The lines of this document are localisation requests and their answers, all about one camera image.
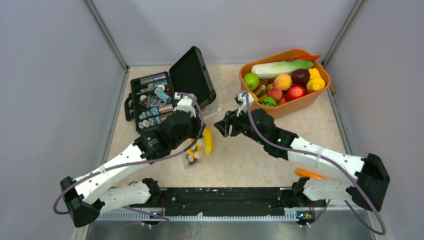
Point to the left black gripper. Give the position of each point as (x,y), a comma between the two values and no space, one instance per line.
(197,124)

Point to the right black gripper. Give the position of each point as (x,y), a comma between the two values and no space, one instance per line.
(231,118)

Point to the yellow banana toy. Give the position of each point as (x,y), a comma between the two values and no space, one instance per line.
(208,141)

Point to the yellow bell pepper toy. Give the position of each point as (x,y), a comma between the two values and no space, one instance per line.
(195,153)

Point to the clear dotted zip bag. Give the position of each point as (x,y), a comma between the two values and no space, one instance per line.
(211,114)

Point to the green apple toy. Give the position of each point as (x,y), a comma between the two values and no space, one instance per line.
(251,80)

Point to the peach toy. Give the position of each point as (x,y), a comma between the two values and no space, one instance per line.
(283,82)
(275,93)

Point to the dark purple fruit toy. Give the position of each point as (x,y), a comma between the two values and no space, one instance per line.
(300,76)

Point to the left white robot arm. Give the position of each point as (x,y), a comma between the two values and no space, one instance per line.
(86,197)

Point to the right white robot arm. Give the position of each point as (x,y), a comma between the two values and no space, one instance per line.
(363,180)

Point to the green watermelon ball toy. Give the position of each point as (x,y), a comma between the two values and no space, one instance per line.
(268,102)

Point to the black open case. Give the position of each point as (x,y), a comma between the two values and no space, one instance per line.
(152,97)

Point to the green white cabbage toy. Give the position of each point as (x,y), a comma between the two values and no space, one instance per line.
(274,69)

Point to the red apple toy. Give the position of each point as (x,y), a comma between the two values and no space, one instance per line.
(295,91)

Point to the orange carrot toy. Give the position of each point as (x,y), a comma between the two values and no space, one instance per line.
(308,174)

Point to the yellow pear toy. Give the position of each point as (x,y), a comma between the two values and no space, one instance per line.
(316,82)

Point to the red chili toy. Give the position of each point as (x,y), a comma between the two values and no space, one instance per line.
(306,57)

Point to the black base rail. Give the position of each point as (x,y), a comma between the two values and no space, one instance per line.
(228,201)

